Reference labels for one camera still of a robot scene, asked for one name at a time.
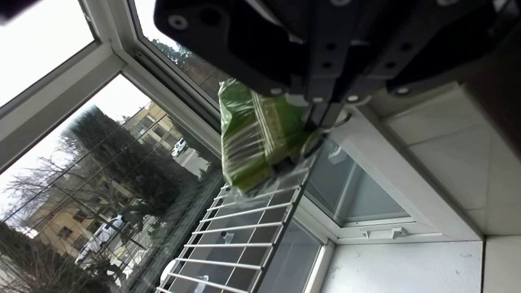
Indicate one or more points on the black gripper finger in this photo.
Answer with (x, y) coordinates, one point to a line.
(327, 115)

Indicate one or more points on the green packaged sponge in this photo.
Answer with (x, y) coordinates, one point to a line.
(261, 137)

